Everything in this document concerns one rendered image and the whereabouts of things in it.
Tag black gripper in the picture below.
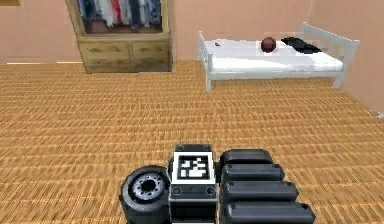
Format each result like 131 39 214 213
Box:
119 165 172 224

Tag wooden wardrobe with clothes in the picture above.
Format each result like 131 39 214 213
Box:
65 0 174 74

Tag white bed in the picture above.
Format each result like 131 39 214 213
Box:
197 21 361 93

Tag brown ball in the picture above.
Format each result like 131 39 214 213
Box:
260 36 278 54

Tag black cloth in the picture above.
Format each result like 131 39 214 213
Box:
280 36 324 55

